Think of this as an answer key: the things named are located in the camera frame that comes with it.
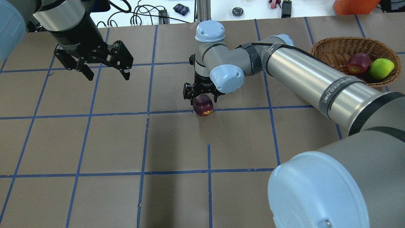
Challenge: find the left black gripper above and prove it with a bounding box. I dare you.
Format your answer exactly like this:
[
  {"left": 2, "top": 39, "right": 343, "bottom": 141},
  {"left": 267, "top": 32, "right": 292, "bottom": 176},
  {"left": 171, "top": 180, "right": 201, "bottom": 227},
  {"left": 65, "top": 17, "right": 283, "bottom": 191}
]
[{"left": 54, "top": 40, "right": 134, "bottom": 81}]

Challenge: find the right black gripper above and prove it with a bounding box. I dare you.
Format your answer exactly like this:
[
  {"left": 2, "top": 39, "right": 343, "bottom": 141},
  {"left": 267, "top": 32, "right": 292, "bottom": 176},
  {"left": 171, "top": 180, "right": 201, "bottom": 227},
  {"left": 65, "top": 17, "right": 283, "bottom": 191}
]
[{"left": 183, "top": 72, "right": 225, "bottom": 105}]

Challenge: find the dark red apple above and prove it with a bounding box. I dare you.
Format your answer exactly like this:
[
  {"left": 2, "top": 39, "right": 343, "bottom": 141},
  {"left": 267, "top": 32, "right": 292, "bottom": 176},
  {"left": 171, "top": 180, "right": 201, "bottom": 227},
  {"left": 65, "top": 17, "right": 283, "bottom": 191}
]
[{"left": 192, "top": 94, "right": 214, "bottom": 116}]

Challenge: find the red yellow apple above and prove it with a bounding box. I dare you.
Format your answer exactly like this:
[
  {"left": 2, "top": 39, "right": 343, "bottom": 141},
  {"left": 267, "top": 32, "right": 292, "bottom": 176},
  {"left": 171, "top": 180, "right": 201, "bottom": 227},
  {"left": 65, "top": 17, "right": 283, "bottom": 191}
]
[{"left": 346, "top": 53, "right": 372, "bottom": 75}]

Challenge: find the green apple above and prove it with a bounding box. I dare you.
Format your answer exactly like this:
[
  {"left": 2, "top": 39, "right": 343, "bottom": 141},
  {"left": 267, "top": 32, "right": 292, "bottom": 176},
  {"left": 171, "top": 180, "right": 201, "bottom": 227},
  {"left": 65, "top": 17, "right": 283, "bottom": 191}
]
[{"left": 368, "top": 58, "right": 395, "bottom": 80}]

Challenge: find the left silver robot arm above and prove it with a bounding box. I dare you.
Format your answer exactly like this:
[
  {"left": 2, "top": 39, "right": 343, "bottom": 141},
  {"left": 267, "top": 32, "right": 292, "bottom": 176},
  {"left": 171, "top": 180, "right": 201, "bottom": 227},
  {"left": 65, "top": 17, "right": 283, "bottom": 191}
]
[{"left": 0, "top": 0, "right": 134, "bottom": 81}]

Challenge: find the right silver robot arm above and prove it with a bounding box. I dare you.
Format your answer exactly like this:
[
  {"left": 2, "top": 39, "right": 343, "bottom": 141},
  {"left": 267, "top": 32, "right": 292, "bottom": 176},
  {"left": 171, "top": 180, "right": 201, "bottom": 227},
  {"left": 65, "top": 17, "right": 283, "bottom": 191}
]
[{"left": 183, "top": 20, "right": 404, "bottom": 228}]

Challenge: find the woven wicker basket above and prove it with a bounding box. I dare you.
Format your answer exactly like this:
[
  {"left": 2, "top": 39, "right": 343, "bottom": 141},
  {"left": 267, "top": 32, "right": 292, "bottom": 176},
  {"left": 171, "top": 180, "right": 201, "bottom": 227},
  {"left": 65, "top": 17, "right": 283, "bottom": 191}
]
[{"left": 311, "top": 37, "right": 402, "bottom": 88}]

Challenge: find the dark blue round object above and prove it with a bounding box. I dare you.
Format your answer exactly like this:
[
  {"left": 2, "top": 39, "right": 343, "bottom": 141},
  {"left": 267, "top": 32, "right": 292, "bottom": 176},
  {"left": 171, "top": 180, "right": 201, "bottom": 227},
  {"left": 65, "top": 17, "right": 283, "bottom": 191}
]
[{"left": 232, "top": 7, "right": 244, "bottom": 17}]

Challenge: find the black power adapter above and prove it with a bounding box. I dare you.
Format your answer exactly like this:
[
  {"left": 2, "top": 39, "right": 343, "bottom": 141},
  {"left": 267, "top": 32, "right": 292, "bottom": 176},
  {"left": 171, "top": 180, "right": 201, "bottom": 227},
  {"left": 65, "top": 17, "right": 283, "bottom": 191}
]
[{"left": 281, "top": 0, "right": 292, "bottom": 18}]

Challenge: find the orange cylindrical container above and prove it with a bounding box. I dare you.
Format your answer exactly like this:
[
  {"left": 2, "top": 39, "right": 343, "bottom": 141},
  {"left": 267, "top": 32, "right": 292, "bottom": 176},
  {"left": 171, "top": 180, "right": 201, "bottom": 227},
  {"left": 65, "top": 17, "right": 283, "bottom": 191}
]
[{"left": 333, "top": 0, "right": 380, "bottom": 16}]

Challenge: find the aluminium frame post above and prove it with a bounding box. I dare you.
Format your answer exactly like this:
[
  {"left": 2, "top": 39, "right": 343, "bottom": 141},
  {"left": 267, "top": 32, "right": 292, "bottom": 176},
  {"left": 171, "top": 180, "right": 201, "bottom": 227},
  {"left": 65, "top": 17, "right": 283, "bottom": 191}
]
[{"left": 195, "top": 0, "right": 212, "bottom": 22}]

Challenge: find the red handled tool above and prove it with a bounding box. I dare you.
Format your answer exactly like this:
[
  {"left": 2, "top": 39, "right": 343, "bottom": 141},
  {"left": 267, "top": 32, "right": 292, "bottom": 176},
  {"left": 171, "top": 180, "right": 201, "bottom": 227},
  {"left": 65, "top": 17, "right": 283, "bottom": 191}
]
[{"left": 268, "top": 0, "right": 282, "bottom": 9}]

